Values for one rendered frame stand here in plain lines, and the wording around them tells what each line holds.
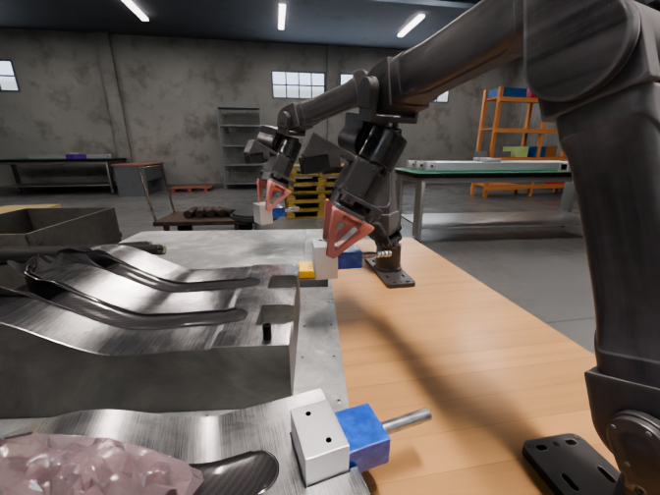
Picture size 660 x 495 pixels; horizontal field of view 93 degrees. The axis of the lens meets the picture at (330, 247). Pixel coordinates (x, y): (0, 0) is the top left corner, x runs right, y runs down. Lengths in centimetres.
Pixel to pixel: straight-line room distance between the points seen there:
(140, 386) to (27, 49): 1133
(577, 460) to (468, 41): 42
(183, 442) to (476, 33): 45
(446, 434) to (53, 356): 44
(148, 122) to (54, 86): 224
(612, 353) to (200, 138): 993
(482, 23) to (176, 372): 47
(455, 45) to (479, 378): 41
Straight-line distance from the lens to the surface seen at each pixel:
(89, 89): 1094
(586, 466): 44
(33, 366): 49
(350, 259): 49
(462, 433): 43
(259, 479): 31
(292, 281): 56
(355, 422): 32
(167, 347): 42
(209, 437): 34
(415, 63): 43
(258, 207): 86
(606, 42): 28
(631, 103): 29
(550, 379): 56
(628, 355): 31
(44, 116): 1142
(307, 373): 47
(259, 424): 34
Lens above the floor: 110
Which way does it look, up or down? 18 degrees down
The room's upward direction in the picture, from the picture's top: straight up
